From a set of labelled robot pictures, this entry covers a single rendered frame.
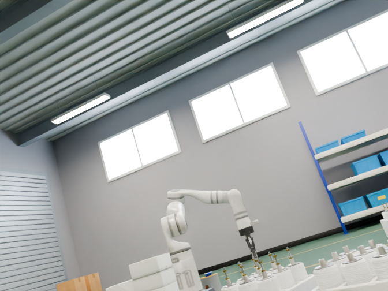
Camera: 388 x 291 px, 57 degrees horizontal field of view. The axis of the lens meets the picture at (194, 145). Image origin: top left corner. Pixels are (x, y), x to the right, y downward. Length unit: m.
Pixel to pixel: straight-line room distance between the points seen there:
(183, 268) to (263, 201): 5.59
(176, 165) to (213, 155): 0.84
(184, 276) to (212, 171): 5.87
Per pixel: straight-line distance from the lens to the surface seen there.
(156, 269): 4.49
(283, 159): 7.02
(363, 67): 7.33
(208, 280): 2.02
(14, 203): 7.86
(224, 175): 7.23
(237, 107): 7.34
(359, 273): 1.48
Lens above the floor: 0.46
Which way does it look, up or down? 16 degrees up
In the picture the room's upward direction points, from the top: 18 degrees counter-clockwise
